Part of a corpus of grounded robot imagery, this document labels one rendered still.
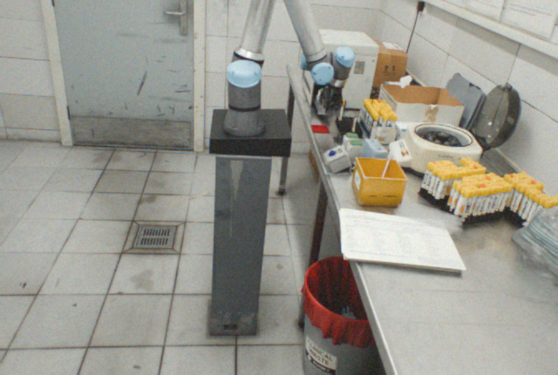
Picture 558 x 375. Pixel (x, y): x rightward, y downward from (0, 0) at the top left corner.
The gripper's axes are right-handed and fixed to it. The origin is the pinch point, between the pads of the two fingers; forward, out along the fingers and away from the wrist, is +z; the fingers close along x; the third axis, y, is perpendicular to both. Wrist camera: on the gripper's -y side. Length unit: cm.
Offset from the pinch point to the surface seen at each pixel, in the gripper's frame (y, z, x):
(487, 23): -13, -40, 56
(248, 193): 44, -2, -33
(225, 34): -124, 76, -46
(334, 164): 44, -24, -6
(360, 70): -19.4, -5.1, 16.3
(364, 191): 60, -35, 0
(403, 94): -10.6, -0.6, 36.0
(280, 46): -122, 81, -7
